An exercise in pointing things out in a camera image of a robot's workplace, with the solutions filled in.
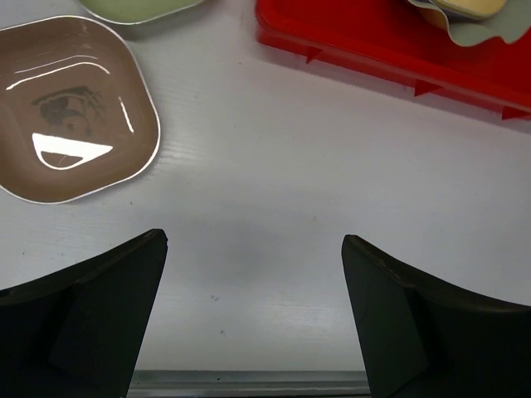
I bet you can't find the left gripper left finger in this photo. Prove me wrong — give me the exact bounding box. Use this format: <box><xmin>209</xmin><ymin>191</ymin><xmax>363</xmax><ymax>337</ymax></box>
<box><xmin>1</xmin><ymin>229</ymin><xmax>168</xmax><ymax>397</ymax></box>

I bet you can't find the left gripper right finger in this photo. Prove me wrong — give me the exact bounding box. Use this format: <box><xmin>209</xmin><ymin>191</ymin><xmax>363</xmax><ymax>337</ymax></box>
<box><xmin>341</xmin><ymin>235</ymin><xmax>530</xmax><ymax>397</ymax></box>

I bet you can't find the large green scalloped bowl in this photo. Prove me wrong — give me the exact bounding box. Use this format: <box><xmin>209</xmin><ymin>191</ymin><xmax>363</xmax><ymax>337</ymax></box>
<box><xmin>409</xmin><ymin>0</ymin><xmax>530</xmax><ymax>47</ymax></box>

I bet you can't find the yellow square plate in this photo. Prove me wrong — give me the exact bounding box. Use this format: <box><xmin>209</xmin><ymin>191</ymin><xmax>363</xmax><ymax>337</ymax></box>
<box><xmin>434</xmin><ymin>0</ymin><xmax>506</xmax><ymax>17</ymax></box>

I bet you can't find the purple square plate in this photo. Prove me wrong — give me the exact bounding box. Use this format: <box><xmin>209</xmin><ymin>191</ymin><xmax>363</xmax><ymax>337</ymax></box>
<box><xmin>440</xmin><ymin>7</ymin><xmax>497</xmax><ymax>22</ymax></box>

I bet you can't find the red plastic bin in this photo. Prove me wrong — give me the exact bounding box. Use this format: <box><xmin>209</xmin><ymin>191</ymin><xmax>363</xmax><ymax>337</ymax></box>
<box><xmin>255</xmin><ymin>1</ymin><xmax>530</xmax><ymax>120</ymax></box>

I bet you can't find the brown square plate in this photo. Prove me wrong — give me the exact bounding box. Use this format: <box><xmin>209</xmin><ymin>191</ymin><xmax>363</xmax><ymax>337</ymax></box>
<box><xmin>1</xmin><ymin>16</ymin><xmax>161</xmax><ymax>204</ymax></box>

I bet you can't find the near green square plate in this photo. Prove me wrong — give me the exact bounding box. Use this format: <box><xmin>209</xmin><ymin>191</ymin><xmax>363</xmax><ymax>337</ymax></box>
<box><xmin>76</xmin><ymin>0</ymin><xmax>216</xmax><ymax>41</ymax></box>

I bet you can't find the front aluminium rail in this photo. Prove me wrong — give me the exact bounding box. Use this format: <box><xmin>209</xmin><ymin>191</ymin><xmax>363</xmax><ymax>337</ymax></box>
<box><xmin>127</xmin><ymin>370</ymin><xmax>371</xmax><ymax>397</ymax></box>

